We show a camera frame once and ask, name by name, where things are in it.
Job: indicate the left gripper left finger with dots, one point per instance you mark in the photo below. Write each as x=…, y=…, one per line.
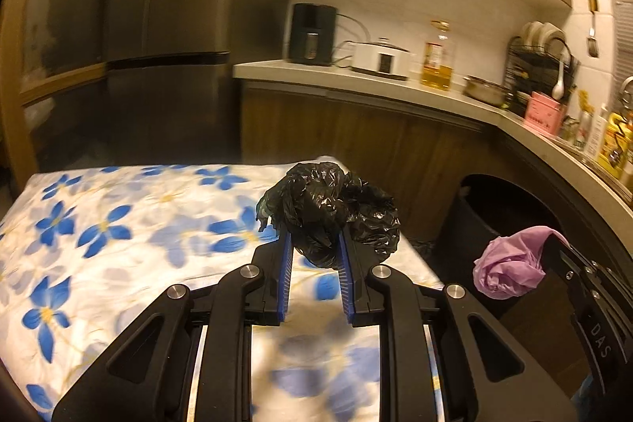
x=270, y=302

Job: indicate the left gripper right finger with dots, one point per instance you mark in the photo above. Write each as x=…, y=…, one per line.
x=361, y=303

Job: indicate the black plastic bag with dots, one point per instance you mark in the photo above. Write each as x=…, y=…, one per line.
x=316, y=202

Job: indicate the light pink plastic bag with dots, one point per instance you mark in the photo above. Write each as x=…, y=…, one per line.
x=510, y=266

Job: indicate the black trash bin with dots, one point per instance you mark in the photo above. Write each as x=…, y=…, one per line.
x=484, y=208

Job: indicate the wooden lower cabinet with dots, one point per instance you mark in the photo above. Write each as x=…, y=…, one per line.
x=419, y=154

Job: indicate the yellow detergent bottle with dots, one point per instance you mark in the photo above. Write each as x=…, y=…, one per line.
x=615, y=145

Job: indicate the white spray bottle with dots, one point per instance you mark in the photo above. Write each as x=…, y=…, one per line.
x=596, y=135

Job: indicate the floral blue white tablecloth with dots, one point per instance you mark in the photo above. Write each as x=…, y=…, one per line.
x=83, y=252

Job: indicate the pink utensil holder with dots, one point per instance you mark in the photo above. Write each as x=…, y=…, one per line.
x=544, y=114

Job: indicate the cooking oil bottle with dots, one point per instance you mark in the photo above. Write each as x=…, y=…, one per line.
x=439, y=54

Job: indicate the white rice cooker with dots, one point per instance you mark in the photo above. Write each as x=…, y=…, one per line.
x=381, y=59

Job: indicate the steel bowl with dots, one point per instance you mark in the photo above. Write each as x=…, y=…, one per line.
x=485, y=91

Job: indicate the white ladle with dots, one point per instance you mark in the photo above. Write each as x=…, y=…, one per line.
x=559, y=88

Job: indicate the chrome sink faucet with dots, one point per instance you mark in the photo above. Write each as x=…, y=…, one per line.
x=626, y=97

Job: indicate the black air fryer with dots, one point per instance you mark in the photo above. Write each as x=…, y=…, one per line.
x=312, y=34

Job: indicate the black dish rack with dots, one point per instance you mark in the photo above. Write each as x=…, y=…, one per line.
x=533, y=61

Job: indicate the hanging spatula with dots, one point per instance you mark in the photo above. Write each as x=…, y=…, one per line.
x=592, y=43

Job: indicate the dark steel refrigerator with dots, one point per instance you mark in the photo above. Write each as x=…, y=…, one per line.
x=175, y=98

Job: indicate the wooden framed glass door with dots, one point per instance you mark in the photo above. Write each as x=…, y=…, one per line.
x=53, y=69

